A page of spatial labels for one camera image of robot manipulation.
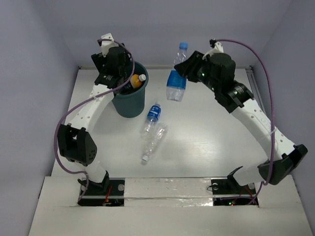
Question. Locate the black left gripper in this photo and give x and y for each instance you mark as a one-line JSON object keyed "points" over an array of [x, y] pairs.
{"points": [[99, 59]]}

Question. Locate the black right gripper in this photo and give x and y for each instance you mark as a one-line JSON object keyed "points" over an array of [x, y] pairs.
{"points": [[187, 68]]}

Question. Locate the clear bottle blue cap label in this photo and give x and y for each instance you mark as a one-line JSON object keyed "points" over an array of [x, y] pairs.
{"points": [[176, 85]]}

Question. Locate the orange juice bottle white cap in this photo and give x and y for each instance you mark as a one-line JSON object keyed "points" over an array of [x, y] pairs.
{"points": [[134, 83]]}

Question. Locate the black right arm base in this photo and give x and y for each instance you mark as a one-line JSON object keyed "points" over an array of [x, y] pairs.
{"points": [[227, 192]]}

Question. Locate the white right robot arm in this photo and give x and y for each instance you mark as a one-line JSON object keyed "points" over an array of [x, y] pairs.
{"points": [[283, 155]]}

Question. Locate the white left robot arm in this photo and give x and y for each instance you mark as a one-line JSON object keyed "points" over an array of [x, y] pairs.
{"points": [[73, 140]]}

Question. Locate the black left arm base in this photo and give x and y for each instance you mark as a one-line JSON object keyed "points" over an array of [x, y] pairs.
{"points": [[111, 196]]}

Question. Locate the dark green plastic bin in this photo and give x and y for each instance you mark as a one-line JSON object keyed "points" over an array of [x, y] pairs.
{"points": [[130, 105]]}

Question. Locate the clear bottle dark blue label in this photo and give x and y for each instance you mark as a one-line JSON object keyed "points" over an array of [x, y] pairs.
{"points": [[151, 120]]}

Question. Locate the clear empty bottle right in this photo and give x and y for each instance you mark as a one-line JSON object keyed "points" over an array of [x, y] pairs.
{"points": [[156, 136]]}

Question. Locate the silver foil tape strip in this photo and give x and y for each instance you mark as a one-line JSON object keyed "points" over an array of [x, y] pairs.
{"points": [[167, 192]]}

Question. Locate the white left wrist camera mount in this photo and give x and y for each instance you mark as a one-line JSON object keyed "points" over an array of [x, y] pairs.
{"points": [[106, 42]]}

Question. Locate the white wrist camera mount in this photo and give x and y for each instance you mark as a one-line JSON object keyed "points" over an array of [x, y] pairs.
{"points": [[106, 42], [215, 47]]}

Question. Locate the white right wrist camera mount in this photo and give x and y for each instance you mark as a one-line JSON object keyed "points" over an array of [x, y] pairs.
{"points": [[215, 47]]}

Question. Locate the aluminium rail right edge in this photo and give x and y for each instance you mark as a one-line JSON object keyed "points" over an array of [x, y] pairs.
{"points": [[254, 87]]}

